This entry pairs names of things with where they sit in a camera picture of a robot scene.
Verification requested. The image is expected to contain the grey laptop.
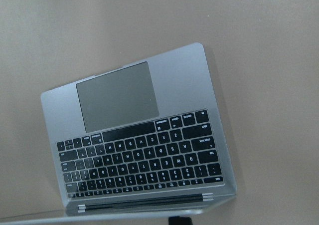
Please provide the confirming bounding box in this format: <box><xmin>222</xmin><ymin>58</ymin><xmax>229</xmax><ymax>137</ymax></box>
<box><xmin>0</xmin><ymin>43</ymin><xmax>237</xmax><ymax>225</ymax></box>

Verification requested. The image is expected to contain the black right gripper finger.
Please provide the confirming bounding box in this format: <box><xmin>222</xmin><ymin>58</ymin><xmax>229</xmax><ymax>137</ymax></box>
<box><xmin>168</xmin><ymin>217</ymin><xmax>193</xmax><ymax>225</ymax></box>

